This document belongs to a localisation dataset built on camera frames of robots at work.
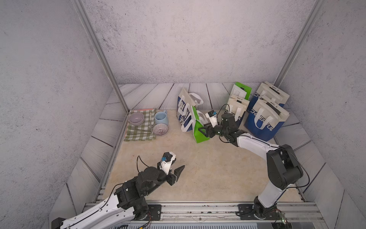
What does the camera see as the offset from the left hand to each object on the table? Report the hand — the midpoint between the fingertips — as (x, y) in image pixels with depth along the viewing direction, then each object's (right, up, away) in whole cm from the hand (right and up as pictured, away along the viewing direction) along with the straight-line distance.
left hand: (181, 165), depth 68 cm
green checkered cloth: (-30, +13, +40) cm, 51 cm away
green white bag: (+10, +22, +16) cm, 29 cm away
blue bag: (+52, +22, +23) cm, 61 cm away
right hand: (+12, +17, +19) cm, 28 cm away
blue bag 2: (+1, +28, +30) cm, 41 cm away
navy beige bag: (+34, +29, +21) cm, 49 cm away
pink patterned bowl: (-17, +15, +38) cm, 44 cm away
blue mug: (-17, +23, +42) cm, 51 cm away
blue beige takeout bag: (+59, +40, +30) cm, 77 cm away
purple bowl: (-37, +22, +44) cm, 62 cm away
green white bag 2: (+39, +42, +30) cm, 65 cm away
